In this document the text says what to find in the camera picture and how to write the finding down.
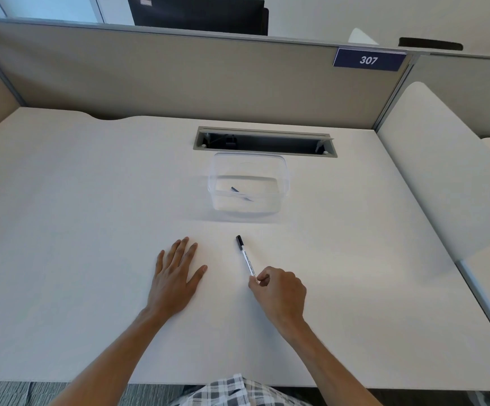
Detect person's right hand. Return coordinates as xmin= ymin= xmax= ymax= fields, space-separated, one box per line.
xmin=248 ymin=266 xmax=308 ymax=339

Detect person's left hand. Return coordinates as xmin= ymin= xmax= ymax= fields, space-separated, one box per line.
xmin=143 ymin=236 xmax=208 ymax=322

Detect white pen with black cap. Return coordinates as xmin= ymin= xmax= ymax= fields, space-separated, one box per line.
xmin=235 ymin=235 xmax=256 ymax=279

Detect person's right forearm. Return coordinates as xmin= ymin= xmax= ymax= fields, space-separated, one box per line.
xmin=287 ymin=319 xmax=383 ymax=406

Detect person's left forearm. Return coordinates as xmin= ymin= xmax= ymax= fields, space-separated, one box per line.
xmin=48 ymin=310 xmax=172 ymax=406

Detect clear plastic container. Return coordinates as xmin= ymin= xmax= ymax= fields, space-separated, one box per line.
xmin=207 ymin=152 xmax=290 ymax=217

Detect plaid shorts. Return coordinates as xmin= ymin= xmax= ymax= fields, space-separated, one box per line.
xmin=171 ymin=373 xmax=313 ymax=406

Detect white rounded side divider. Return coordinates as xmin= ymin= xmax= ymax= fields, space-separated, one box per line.
xmin=376 ymin=81 xmax=490 ymax=263

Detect blue number sign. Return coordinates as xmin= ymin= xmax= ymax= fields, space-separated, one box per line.
xmin=332 ymin=47 xmax=407 ymax=72

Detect white divider tip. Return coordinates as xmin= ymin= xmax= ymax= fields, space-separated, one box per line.
xmin=347 ymin=28 xmax=380 ymax=46

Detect beige neighbouring partition panel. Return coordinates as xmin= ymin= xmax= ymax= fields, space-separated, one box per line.
xmin=403 ymin=54 xmax=490 ymax=139

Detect black monitor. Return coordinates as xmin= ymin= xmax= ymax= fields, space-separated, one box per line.
xmin=126 ymin=0 xmax=270 ymax=37

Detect black chair back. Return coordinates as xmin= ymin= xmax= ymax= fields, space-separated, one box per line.
xmin=398 ymin=37 xmax=464 ymax=52

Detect grey desk cable tray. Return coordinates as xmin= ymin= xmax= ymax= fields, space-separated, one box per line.
xmin=192 ymin=126 xmax=339 ymax=158

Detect glass door with metal frame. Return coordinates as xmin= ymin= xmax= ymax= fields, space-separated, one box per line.
xmin=0 ymin=0 xmax=136 ymax=26

